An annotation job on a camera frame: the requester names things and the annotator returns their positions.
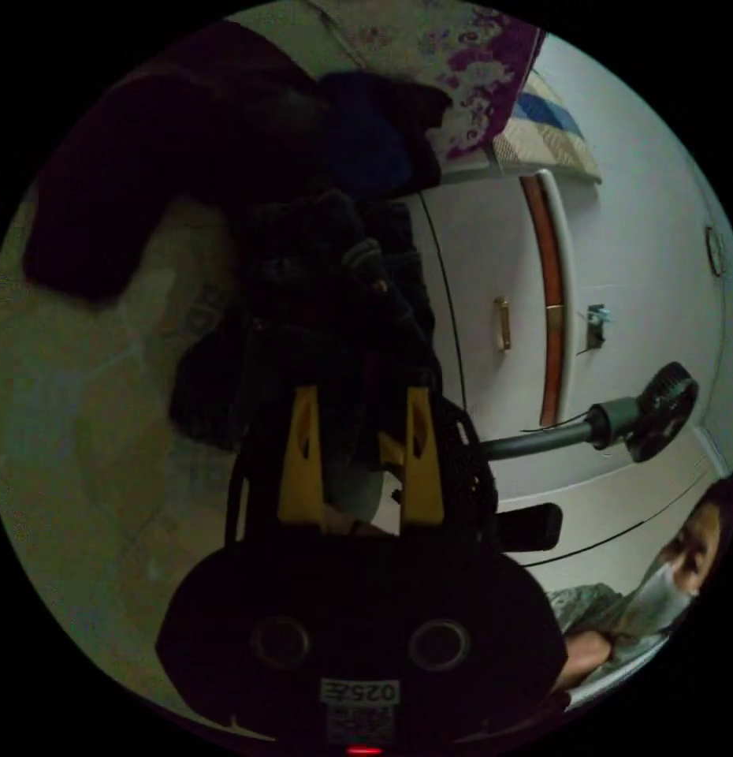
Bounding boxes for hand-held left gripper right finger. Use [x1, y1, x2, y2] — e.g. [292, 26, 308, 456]
[399, 386, 445, 528]

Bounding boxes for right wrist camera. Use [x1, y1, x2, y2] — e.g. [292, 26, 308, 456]
[495, 502, 564, 554]

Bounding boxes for person's left forearm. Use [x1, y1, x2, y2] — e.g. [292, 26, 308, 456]
[562, 628, 616, 692]

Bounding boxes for blue jeans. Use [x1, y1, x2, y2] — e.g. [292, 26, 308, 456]
[169, 188, 445, 455]

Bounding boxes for pile of clothes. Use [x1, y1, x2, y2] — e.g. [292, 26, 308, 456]
[22, 22, 452, 304]

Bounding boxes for person's body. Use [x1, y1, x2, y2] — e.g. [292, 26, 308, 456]
[545, 470, 733, 706]

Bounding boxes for bed with floral sheet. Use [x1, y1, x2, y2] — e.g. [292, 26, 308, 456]
[0, 0, 546, 744]

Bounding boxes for white cupboard with brown trim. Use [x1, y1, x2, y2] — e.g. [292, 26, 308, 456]
[401, 167, 582, 536]

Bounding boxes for beige and blue pillow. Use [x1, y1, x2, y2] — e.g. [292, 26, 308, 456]
[491, 69, 604, 185]

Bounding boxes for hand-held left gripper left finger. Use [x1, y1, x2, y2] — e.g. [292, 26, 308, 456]
[277, 385, 327, 528]

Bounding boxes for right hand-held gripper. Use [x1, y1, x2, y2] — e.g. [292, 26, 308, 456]
[378, 394, 502, 552]

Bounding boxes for wall socket with plug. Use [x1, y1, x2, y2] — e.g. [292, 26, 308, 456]
[576, 302, 613, 356]

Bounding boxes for person's right hand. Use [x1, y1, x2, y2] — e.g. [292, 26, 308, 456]
[326, 505, 400, 537]

